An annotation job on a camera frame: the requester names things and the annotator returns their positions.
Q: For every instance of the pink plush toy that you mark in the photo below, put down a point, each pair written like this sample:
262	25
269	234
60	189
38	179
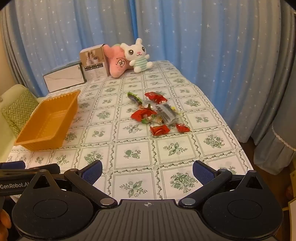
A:
116	64

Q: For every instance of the green zigzag cushion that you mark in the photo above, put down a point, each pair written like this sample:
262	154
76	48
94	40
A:
19	109

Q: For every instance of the orange plastic tray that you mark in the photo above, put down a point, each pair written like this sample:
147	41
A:
46	120

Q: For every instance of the person's left hand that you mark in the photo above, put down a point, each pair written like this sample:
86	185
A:
4	221

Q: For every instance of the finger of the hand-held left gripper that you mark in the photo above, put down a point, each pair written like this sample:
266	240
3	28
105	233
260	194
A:
12	165
23	173

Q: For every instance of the tall brown product box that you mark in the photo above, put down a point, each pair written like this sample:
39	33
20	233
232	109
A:
94	64

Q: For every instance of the grey lace-trimmed cloth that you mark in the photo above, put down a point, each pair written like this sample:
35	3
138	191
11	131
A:
277	148

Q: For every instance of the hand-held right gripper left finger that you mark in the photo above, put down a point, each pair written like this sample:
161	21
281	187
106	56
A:
93	172

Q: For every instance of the blue starry curtain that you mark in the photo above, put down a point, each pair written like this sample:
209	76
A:
185	34

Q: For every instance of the light green sofa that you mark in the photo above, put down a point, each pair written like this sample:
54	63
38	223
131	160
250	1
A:
9	92

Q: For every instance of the grey clear snack packet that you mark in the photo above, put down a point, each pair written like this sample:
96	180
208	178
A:
166	112

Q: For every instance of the wide white cardboard box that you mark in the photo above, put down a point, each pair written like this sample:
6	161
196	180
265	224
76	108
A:
64	78

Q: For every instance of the white bunny plush toy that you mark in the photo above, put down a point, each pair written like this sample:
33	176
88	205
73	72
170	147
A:
136	52

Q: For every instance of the small red snack packet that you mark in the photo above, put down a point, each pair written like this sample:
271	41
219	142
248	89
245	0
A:
182	128

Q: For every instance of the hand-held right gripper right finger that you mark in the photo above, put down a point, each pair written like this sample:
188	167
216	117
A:
203	172

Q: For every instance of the yellow candy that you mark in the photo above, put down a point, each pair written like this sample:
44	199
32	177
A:
177	112

